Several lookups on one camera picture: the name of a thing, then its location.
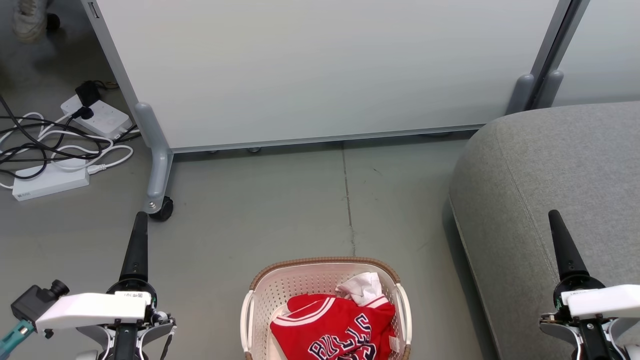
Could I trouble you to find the black power adapter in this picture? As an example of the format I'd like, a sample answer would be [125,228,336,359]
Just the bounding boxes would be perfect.
[75,80,102,107]

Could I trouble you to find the white square power strip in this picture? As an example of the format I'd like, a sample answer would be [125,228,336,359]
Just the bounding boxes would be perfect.
[60,95,133,140]

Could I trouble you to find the white long power strip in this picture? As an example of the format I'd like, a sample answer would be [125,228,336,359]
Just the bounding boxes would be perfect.
[12,159,91,202]

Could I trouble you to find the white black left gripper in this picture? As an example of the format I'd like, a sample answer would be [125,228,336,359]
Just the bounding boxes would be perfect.
[35,211,158,332]

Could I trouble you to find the black caster wheel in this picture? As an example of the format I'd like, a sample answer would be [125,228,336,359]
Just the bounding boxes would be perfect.
[149,196,175,222]

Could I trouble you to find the teal left camera connector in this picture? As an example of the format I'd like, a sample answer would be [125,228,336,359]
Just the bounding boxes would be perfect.
[0,320,36,357]

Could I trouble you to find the black power cable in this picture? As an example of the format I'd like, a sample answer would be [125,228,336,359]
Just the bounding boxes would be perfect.
[0,95,141,181]

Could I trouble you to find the white power cable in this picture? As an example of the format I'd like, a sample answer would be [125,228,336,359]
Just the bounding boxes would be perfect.
[0,112,135,191]

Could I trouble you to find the grey fabric sofa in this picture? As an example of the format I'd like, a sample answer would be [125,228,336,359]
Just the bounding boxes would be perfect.
[448,101,640,360]

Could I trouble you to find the grey partition leg with caster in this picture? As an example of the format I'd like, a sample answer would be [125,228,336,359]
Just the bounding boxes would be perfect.
[134,102,175,216]

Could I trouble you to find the large white partition panel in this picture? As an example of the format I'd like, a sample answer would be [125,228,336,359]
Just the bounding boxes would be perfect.
[80,0,573,154]

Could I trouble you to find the red basketball jersey white sleeves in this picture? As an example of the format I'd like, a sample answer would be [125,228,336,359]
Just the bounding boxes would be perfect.
[270,272,397,360]

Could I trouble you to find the grey partition upright foot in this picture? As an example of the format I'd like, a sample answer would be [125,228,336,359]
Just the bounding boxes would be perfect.
[506,74,536,116]
[537,70,565,108]

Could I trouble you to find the cream plastic laundry basket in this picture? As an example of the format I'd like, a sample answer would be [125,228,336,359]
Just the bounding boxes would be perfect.
[240,256,413,360]

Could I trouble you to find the narrow white partition panel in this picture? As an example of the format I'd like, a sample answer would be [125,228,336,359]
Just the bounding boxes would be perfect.
[532,0,640,108]

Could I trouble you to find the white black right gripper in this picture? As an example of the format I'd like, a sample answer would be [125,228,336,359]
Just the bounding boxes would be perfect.
[548,209,640,321]

